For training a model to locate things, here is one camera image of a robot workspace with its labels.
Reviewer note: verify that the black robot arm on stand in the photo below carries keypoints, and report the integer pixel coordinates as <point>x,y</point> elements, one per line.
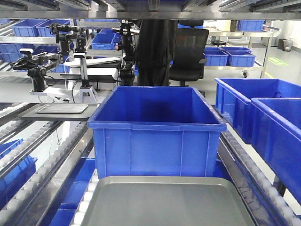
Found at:
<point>37,66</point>

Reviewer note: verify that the grey tray on dark board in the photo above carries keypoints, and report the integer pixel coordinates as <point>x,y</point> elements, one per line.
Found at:
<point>58,112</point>

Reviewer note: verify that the grey metal tray front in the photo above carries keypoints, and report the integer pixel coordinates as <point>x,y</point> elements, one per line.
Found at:
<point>166,201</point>

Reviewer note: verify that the blue bin centre on rollers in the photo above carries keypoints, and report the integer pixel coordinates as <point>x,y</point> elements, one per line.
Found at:
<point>155,131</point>

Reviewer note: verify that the person in black clothes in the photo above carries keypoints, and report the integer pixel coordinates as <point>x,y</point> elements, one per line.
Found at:
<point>155,51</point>

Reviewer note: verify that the black office chair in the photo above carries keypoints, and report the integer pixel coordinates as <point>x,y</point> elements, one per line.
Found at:
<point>188,63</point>

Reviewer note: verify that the blue bin right rear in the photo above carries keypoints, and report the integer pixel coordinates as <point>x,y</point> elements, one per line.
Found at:
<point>233,100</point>

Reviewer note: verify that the blue bin right front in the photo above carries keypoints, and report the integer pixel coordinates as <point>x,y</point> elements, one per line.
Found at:
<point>277,138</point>

